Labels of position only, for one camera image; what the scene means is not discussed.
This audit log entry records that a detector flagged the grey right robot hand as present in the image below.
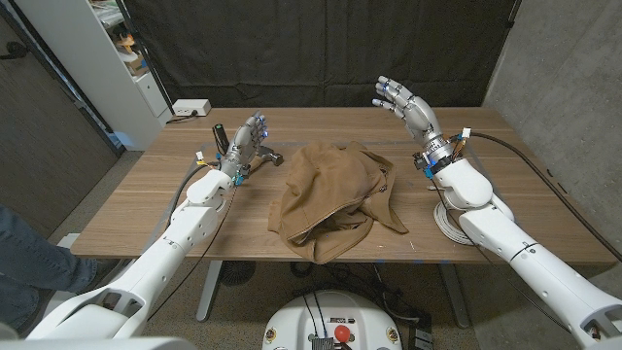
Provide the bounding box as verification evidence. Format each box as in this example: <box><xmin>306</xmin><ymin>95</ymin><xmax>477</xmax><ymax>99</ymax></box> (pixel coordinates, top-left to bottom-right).
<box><xmin>371</xmin><ymin>75</ymin><xmax>457</xmax><ymax>172</ymax></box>

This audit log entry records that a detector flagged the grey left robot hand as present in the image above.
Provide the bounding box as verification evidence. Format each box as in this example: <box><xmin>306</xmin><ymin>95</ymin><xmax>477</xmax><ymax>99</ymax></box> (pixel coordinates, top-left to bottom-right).
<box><xmin>221</xmin><ymin>111</ymin><xmax>269</xmax><ymax>186</ymax></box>

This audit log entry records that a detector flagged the brown jacket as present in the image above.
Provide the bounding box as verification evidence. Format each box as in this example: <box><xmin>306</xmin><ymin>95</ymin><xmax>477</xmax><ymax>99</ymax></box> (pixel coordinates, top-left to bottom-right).
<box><xmin>266</xmin><ymin>140</ymin><xmax>409</xmax><ymax>265</ymax></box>

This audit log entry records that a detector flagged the black handheld device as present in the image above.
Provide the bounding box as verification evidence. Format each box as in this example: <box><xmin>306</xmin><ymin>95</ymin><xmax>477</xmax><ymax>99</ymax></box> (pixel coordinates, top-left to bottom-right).
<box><xmin>212</xmin><ymin>123</ymin><xmax>231</xmax><ymax>157</ymax></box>

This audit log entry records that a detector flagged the steel meat mallet head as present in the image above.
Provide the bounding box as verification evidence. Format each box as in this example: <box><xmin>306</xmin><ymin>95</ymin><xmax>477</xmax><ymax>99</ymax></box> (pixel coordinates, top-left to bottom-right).
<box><xmin>248</xmin><ymin>145</ymin><xmax>285</xmax><ymax>175</ymax></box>

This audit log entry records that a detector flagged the white power strip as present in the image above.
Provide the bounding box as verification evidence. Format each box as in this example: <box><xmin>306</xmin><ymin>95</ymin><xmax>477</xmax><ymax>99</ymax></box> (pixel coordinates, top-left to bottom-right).
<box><xmin>172</xmin><ymin>98</ymin><xmax>213</xmax><ymax>118</ymax></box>

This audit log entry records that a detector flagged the black backdrop curtain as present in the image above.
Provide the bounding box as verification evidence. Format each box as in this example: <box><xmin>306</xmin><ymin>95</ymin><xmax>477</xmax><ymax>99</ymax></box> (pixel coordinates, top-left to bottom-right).
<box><xmin>123</xmin><ymin>0</ymin><xmax>521</xmax><ymax>109</ymax></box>

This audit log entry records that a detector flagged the black round fan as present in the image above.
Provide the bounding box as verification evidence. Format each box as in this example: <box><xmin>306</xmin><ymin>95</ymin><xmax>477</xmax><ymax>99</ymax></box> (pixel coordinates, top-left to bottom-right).
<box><xmin>219</xmin><ymin>261</ymin><xmax>258</xmax><ymax>287</ymax></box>

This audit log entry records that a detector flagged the cardboard box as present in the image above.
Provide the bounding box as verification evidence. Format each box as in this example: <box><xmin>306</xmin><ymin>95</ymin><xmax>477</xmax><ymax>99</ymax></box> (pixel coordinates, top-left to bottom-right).
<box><xmin>123</xmin><ymin>52</ymin><xmax>150</xmax><ymax>77</ymax></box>

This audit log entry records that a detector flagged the grey table leg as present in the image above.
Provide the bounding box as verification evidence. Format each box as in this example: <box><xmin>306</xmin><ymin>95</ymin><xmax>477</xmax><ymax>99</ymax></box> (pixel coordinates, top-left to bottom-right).
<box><xmin>195</xmin><ymin>261</ymin><xmax>224</xmax><ymax>323</ymax></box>
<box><xmin>436</xmin><ymin>263</ymin><xmax>471</xmax><ymax>330</ymax></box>

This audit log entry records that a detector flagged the white shelf cabinet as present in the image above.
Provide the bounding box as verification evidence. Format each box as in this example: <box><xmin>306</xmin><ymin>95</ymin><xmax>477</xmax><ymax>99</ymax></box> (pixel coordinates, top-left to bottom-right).
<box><xmin>14</xmin><ymin>0</ymin><xmax>174</xmax><ymax>152</ymax></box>

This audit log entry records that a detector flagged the white robot torso base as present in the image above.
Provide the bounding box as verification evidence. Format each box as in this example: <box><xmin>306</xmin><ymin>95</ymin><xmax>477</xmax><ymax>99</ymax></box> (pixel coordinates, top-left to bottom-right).
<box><xmin>261</xmin><ymin>290</ymin><xmax>403</xmax><ymax>350</ymax></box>

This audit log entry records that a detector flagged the black power brick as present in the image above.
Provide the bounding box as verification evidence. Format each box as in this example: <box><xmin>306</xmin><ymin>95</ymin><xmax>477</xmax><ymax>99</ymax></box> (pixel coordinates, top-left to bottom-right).
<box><xmin>407</xmin><ymin>310</ymin><xmax>434</xmax><ymax>350</ymax></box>

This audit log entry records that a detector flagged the person's leg in jeans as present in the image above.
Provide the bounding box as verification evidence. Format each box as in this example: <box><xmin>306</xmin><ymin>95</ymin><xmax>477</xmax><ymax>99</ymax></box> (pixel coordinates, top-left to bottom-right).
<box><xmin>0</xmin><ymin>203</ymin><xmax>98</xmax><ymax>334</ymax></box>

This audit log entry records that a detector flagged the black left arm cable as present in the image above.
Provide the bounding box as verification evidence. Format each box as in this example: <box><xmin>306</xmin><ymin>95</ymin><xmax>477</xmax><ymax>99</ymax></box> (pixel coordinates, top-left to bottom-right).
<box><xmin>167</xmin><ymin>162</ymin><xmax>223</xmax><ymax>229</ymax></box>

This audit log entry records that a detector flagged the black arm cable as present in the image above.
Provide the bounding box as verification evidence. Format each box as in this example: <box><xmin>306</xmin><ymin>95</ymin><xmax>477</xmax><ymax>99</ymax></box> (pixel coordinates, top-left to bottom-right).
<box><xmin>468</xmin><ymin>131</ymin><xmax>622</xmax><ymax>263</ymax></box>
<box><xmin>167</xmin><ymin>162</ymin><xmax>223</xmax><ymax>229</ymax></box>

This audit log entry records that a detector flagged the white coiled ethernet cable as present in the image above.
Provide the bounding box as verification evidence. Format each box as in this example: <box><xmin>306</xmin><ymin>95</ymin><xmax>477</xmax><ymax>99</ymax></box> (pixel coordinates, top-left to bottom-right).
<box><xmin>433</xmin><ymin>200</ymin><xmax>476</xmax><ymax>246</ymax></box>

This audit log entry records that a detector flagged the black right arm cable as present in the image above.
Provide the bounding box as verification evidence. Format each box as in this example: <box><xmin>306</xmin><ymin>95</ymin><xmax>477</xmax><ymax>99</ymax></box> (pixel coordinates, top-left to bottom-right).
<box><xmin>468</xmin><ymin>131</ymin><xmax>622</xmax><ymax>263</ymax></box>

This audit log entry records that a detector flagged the black floor cable tangle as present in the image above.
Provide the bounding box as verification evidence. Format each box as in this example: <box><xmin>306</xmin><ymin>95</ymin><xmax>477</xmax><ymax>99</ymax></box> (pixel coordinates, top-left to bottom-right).
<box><xmin>290</xmin><ymin>262</ymin><xmax>422</xmax><ymax>323</ymax></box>

